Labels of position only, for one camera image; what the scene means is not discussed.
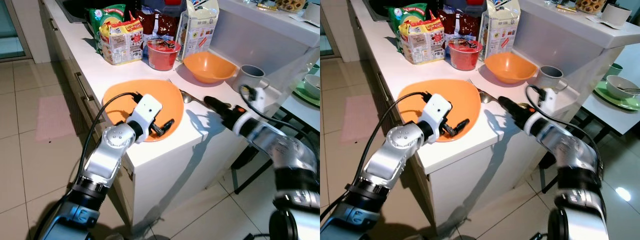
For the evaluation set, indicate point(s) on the small gold wrapper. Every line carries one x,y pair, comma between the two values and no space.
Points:
566,8
267,7

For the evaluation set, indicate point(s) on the green noodle packet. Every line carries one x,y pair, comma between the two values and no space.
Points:
107,14
407,12

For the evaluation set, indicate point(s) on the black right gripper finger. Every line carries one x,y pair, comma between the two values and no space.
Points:
212,100
215,108
509,108
506,100

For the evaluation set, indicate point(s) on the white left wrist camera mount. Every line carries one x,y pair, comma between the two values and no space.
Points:
147,107
436,110

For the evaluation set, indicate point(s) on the yellow noodle multipack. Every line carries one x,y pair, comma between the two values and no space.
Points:
120,45
422,45

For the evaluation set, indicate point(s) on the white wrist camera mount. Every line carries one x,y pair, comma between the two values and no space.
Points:
147,107
243,125
436,110
536,124

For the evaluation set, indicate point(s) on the orange bowl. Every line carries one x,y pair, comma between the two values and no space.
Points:
210,67
510,67

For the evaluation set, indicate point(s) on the dark kitchen sink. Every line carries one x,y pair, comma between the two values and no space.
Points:
75,7
380,7

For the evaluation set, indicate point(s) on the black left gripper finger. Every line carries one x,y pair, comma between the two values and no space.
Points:
462,123
455,133
165,133
170,122

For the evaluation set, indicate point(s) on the brown waffle snacks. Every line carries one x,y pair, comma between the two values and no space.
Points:
290,5
590,5

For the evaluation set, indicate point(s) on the grey mug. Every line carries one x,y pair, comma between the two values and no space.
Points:
547,80
247,80

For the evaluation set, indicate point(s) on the metal spoon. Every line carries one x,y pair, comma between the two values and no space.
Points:
186,96
485,96

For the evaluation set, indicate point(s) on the dark red snack packet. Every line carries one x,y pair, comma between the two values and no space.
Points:
460,25
160,25

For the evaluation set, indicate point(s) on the white kitchen counter cabinet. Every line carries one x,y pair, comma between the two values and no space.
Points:
460,175
160,165

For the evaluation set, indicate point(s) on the pink floor mat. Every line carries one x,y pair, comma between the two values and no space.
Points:
360,117
55,117

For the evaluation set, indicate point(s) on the red noodle cup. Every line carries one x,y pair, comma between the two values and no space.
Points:
162,57
465,57

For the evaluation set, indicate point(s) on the green plate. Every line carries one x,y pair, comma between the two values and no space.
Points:
302,95
607,97

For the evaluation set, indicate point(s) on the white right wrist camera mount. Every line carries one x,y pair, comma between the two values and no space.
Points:
243,125
536,124

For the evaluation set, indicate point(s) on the white printed carton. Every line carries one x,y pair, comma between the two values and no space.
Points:
197,30
500,30

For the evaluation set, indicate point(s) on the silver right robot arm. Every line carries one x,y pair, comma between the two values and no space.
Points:
570,145
285,150

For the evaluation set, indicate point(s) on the white bowl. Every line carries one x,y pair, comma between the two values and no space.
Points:
615,90
312,85

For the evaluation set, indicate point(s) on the orange plate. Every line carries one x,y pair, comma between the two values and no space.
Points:
150,87
460,100

